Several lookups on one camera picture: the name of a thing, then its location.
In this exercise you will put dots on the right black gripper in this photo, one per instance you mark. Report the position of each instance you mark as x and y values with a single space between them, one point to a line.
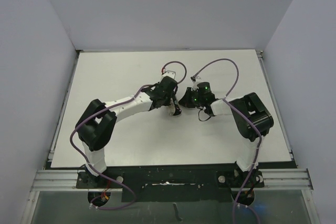
186 100

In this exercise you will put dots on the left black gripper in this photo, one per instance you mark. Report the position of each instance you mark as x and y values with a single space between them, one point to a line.
167 102

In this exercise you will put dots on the patterned glasses case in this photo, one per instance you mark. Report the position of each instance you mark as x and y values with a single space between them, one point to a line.
174 109

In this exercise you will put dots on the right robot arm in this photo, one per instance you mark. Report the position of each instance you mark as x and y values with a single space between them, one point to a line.
250 115

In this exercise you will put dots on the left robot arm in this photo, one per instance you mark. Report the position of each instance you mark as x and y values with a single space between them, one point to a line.
97 123

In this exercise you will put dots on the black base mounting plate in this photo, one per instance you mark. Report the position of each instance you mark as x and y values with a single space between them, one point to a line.
173 183

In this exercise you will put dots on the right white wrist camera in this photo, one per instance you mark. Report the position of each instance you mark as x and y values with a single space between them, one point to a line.
195 80

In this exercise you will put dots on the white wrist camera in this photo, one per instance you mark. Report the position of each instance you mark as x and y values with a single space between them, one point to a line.
169 73
195 80

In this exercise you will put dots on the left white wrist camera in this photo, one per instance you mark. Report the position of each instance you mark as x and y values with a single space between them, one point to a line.
169 73

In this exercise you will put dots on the aluminium frame rail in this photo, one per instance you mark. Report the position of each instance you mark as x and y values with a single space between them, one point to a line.
274 179

